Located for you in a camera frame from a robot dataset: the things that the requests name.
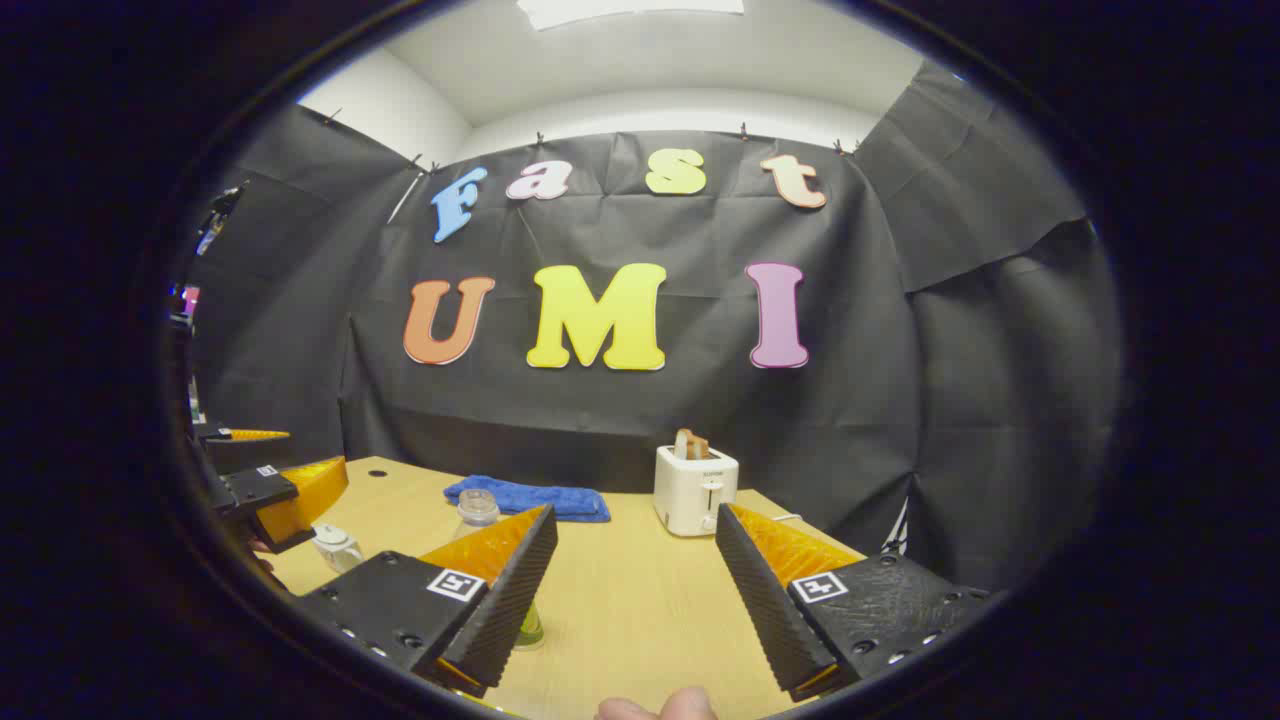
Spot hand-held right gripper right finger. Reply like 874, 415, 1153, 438
714, 502, 993, 703

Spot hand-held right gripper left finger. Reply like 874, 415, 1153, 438
293, 504, 559, 699

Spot clear green-label water bottle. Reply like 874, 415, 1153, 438
455, 488, 547, 652

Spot white teacup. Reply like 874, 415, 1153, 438
310, 523, 364, 575

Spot blue towel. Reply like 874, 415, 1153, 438
443, 474, 612, 524

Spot white toaster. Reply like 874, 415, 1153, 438
653, 445, 740, 538

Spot black backdrop cloth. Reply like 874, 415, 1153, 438
190, 62, 1123, 591

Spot ceiling light panel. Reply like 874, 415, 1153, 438
517, 0, 746, 32

